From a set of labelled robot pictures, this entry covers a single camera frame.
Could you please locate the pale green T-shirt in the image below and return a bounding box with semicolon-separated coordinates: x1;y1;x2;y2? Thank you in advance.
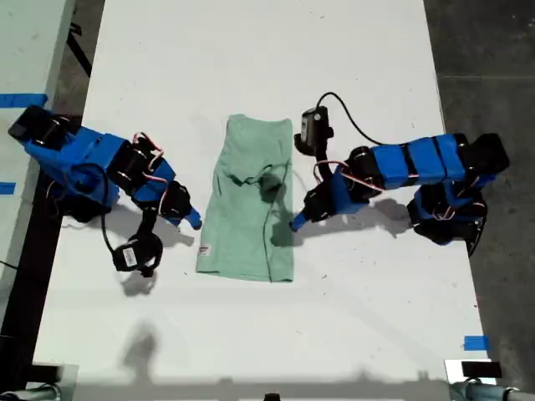
195;113;297;284

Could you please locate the long blue tape strip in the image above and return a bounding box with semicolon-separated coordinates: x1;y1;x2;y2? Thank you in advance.
0;94;49;109

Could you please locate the small black box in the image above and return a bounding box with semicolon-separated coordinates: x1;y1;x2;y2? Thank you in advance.
31;364;59;383
461;361;502;379

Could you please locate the square blue tape piece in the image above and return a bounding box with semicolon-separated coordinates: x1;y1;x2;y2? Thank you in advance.
463;335;490;352

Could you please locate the pale side table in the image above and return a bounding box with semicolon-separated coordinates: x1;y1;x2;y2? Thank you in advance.
0;0;79;310

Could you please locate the short black camera stalk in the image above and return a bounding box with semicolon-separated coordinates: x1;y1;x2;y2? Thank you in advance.
315;144;332;176
135;206;158;239

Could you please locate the black camera box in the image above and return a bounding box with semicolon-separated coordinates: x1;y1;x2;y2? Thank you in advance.
293;106;335;155
111;233;163;277

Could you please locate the black camera cable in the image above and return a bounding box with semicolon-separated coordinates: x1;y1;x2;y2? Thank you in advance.
316;91;380;147
99;165;120;256

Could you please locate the black strap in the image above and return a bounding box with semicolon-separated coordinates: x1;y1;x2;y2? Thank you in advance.
65;20;94;79

